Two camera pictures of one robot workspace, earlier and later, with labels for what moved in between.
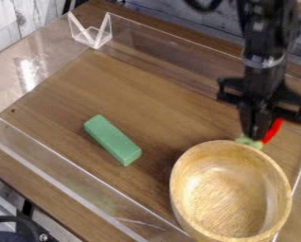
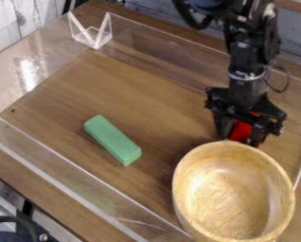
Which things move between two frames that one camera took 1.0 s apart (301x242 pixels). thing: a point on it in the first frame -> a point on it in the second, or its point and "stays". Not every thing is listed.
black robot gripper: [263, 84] -> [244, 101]
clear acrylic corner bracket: [91, 37] stays
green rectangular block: [113, 140] stays
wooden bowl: [230, 193] stays
